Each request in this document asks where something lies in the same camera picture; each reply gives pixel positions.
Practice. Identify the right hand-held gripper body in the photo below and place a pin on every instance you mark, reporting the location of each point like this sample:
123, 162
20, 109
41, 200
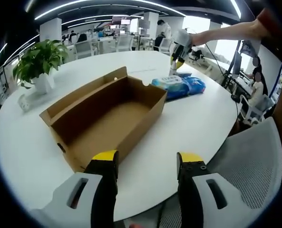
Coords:
182, 40

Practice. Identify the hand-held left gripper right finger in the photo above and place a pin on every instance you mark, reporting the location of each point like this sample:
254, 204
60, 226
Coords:
231, 206

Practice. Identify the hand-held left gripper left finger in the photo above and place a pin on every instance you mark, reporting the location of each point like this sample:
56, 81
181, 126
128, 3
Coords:
60, 206

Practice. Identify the white blue wet wipes packet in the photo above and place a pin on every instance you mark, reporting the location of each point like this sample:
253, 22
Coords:
171, 85

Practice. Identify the brown cardboard shoe box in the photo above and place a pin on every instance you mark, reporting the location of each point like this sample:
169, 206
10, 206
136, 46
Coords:
107, 118

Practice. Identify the person's left hand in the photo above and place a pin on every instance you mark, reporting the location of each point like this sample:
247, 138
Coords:
135, 224

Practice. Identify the grey mesh chair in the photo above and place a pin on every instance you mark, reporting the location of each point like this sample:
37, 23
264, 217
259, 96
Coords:
250, 161

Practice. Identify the black tripod stand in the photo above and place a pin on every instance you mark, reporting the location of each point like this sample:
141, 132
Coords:
237, 59

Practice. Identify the group of white office chairs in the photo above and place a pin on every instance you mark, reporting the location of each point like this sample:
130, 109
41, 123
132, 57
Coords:
82, 48

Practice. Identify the patterned white paper cup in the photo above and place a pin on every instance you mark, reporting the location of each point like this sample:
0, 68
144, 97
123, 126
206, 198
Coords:
23, 103

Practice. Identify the green potted plant white pot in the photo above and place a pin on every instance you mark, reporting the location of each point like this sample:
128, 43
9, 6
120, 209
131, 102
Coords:
41, 59

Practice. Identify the ceiling light strips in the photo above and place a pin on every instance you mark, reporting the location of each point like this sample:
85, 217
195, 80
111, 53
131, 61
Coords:
45, 14

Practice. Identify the wall display screen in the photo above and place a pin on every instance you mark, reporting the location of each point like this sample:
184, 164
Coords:
124, 21

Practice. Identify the blue bordered wall poster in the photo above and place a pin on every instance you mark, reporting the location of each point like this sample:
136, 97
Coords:
277, 88

